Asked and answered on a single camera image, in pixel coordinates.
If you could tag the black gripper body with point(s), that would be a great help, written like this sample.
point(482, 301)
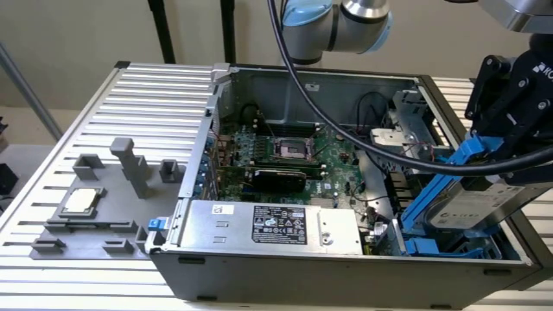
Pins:
point(538, 71)

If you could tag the hard disk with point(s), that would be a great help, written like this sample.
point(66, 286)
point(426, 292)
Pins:
point(467, 204)

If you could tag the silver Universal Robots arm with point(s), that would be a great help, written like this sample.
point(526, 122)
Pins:
point(346, 29)

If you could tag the blue disk bay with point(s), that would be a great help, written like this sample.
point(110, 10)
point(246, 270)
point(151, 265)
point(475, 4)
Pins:
point(426, 247)

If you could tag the grey metal drive cage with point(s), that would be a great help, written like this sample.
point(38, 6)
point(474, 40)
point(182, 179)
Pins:
point(411, 113)

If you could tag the green motherboard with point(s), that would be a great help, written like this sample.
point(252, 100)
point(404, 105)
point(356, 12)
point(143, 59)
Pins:
point(338, 168)

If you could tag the RAM slot bank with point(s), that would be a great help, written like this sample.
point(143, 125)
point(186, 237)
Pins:
point(287, 129)

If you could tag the CPU socket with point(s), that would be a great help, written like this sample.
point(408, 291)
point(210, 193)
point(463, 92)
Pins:
point(291, 148)

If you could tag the black graphics card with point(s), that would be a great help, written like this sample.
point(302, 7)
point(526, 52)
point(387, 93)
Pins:
point(279, 179)

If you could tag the black stand pole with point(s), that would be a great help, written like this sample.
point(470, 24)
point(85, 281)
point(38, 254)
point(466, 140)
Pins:
point(228, 32)
point(163, 32)

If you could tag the silver power supply unit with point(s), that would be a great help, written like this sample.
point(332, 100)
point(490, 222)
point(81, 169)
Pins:
point(259, 226)

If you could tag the open grey PC case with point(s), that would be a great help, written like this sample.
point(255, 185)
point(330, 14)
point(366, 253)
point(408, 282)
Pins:
point(303, 275)

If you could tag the blue case latch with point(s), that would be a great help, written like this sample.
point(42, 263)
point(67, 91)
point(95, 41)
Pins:
point(156, 225)

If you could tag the grey parts rack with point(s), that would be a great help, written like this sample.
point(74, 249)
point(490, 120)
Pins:
point(109, 220)

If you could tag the CPU chip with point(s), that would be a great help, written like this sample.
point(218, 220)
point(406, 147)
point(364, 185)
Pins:
point(83, 202)

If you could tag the grey metal pole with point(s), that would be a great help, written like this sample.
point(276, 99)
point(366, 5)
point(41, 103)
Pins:
point(30, 94)

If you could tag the black box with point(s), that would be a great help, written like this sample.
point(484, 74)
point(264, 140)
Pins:
point(9, 179)

